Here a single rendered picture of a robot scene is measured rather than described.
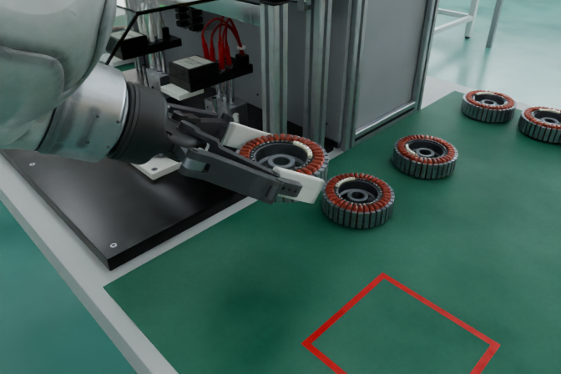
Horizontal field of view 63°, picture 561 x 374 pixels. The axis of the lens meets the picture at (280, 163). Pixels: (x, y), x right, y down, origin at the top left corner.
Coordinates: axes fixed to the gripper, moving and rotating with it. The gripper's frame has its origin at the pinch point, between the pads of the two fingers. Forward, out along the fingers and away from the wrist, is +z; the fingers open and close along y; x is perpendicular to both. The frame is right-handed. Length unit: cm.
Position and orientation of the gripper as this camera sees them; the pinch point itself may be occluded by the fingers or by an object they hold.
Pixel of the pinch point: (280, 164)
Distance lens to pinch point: 55.1
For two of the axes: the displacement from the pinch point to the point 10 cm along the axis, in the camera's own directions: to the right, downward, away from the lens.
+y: 4.7, 4.6, -7.5
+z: 7.7, 2.1, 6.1
